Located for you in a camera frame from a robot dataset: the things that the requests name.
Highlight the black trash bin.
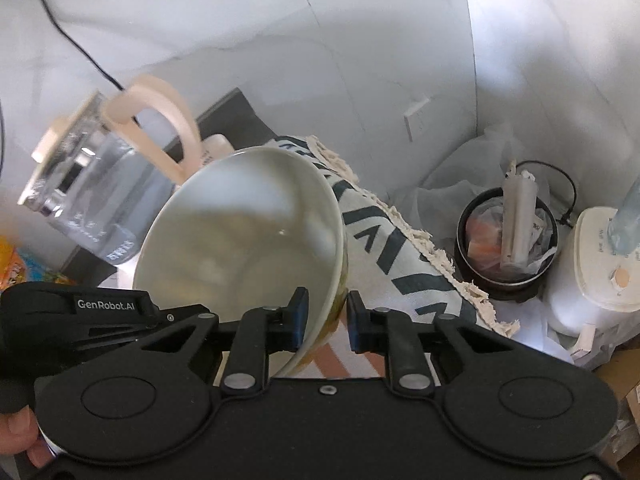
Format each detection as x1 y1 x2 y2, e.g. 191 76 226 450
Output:
454 187 560 304

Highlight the orange juice bottle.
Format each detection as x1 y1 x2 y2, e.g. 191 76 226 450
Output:
0 235 76 292

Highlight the person's left hand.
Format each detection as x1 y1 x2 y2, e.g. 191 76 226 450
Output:
0 406 52 469

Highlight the white wall socket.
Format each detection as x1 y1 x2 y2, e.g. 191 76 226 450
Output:
404 96 431 142

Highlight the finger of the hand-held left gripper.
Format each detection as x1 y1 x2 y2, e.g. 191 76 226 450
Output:
160 303 212 324

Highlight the white tube packet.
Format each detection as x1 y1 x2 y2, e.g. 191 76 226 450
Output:
501 160 539 271

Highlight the glass kettle with cream handle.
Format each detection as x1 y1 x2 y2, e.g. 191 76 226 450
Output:
17 74 203 267

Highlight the white plastic bag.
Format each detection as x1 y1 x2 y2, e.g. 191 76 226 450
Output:
395 125 556 241

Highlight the patterned fringed tablecloth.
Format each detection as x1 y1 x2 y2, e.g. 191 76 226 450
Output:
265 135 521 381

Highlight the cream kettle base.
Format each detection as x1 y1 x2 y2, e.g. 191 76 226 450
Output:
197 133 235 173

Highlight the pale blue bottle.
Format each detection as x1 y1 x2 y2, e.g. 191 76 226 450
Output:
607 180 640 262

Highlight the white bowl with yellow outside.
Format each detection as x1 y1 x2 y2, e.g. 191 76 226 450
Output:
132 146 348 377

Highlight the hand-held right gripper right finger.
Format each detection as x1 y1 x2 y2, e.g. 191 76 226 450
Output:
346 290 517 395

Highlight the cardboard box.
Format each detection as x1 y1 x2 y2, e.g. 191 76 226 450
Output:
595 345 640 480

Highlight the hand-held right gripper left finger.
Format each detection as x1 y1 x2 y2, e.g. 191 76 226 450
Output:
136 287 309 394

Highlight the white appliance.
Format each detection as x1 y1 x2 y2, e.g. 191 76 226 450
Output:
542 207 640 337

